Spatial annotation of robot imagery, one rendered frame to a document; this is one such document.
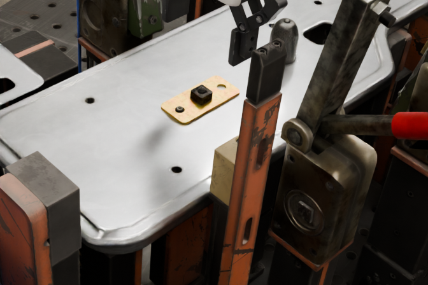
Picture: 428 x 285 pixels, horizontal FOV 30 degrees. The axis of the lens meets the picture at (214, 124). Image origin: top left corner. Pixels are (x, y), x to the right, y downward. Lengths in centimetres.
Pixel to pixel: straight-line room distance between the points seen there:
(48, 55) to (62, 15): 58
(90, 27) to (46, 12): 51
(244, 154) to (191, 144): 17
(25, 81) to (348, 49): 36
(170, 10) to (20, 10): 75
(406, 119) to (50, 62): 43
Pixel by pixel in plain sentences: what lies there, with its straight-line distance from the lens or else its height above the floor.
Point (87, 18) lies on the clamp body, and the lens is 100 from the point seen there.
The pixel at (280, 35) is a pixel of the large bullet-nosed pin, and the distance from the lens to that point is 87.
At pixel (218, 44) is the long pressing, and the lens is 91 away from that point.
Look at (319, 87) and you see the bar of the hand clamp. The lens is 67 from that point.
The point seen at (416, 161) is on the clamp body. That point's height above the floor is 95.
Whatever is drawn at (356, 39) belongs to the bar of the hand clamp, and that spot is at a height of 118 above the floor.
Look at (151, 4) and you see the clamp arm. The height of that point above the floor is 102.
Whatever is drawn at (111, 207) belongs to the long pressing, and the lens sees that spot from 71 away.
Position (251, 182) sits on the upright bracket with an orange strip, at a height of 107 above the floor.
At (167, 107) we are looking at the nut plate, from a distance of 81.
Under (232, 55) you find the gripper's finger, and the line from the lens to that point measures 74.
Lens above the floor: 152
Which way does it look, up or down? 41 degrees down
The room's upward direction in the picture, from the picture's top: 7 degrees clockwise
